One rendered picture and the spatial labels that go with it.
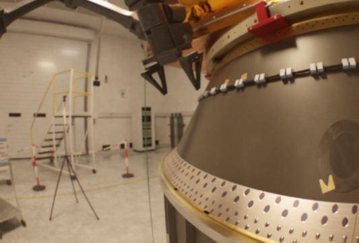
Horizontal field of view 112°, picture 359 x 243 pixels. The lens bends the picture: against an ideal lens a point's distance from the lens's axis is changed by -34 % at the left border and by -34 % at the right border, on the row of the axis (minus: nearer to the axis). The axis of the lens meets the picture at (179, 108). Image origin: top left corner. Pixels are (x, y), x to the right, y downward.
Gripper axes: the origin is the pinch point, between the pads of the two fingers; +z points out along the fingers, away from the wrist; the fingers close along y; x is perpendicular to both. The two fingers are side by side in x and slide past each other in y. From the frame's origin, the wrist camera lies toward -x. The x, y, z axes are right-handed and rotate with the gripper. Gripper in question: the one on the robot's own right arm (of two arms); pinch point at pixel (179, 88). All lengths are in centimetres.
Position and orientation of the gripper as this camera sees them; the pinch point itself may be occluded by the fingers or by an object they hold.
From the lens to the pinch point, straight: 41.8
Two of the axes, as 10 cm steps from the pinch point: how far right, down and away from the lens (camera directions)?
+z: 3.4, 8.8, 3.4
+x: -5.4, 4.8, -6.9
